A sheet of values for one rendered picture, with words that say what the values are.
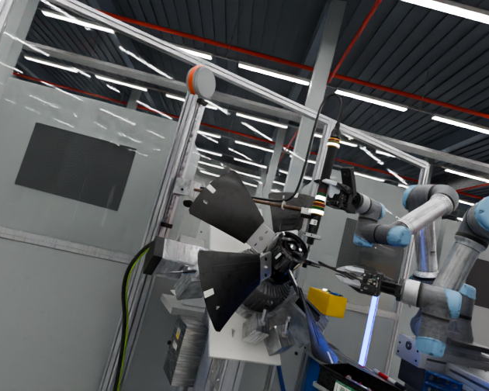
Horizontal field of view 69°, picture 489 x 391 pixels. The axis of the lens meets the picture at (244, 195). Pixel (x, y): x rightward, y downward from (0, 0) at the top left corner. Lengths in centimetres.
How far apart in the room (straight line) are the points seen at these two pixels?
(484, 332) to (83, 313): 452
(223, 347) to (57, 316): 87
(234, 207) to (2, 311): 110
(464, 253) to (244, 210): 72
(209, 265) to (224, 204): 30
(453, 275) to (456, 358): 51
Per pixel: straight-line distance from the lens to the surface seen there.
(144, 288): 167
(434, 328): 119
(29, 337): 186
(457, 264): 133
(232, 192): 122
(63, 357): 189
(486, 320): 528
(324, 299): 166
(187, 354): 147
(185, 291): 116
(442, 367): 171
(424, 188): 172
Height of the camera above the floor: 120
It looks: 7 degrees up
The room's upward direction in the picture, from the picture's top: 15 degrees clockwise
